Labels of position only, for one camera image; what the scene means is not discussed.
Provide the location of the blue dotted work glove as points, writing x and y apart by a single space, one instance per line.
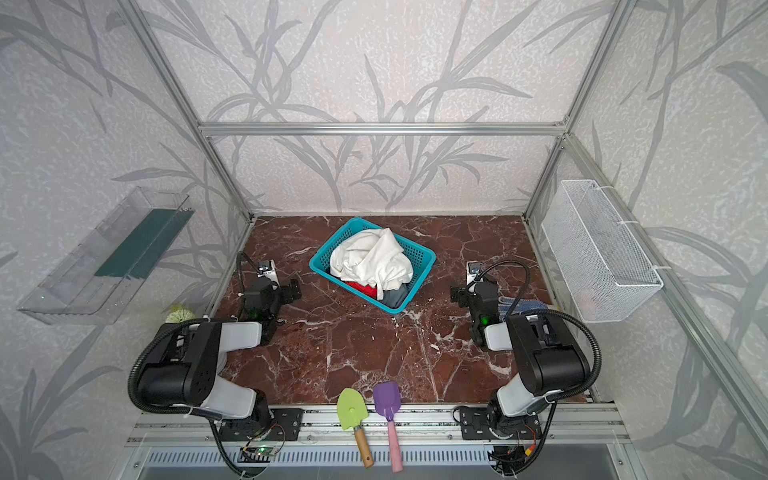
523 305

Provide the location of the purple toy shovel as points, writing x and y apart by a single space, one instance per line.
387 401

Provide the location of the clear plastic wall shelf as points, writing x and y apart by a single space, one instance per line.
95 282

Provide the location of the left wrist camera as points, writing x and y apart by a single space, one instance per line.
267 269

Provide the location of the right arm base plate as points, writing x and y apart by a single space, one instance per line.
485 423

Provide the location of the aluminium frame crossbar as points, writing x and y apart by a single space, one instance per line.
219 129

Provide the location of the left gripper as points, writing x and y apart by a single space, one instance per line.
282 291

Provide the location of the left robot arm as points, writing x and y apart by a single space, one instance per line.
179 371

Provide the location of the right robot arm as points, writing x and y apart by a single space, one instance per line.
556 358

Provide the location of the white wire mesh basket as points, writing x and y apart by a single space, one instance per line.
606 271

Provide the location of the white printed t-shirt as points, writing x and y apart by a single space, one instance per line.
372 258

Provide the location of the green toy shovel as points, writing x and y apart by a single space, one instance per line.
352 411

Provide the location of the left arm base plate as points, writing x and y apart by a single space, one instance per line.
283 425

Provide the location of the small green circuit board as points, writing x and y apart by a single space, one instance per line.
259 454

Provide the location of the potted artificial flowers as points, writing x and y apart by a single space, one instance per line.
179 314

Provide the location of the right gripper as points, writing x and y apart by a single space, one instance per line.
466 294

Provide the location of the teal plastic basket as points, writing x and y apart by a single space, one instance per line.
422 260

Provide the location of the grey t-shirt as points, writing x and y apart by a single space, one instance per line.
393 299

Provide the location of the red t-shirt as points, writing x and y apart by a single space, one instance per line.
369 291

